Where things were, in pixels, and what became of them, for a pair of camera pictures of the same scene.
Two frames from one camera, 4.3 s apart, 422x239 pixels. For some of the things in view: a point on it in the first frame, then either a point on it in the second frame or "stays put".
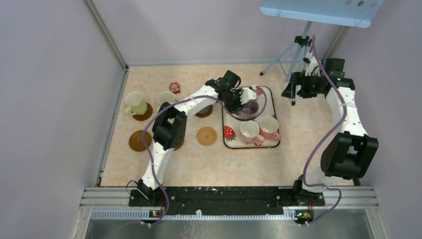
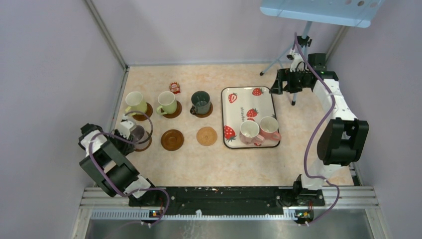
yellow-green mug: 138,106 stays put
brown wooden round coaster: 146,116 stays put
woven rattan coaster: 206,136 stays put
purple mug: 249,110 to 139,136
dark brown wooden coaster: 200,115 stays put
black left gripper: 238,105 to 127,147
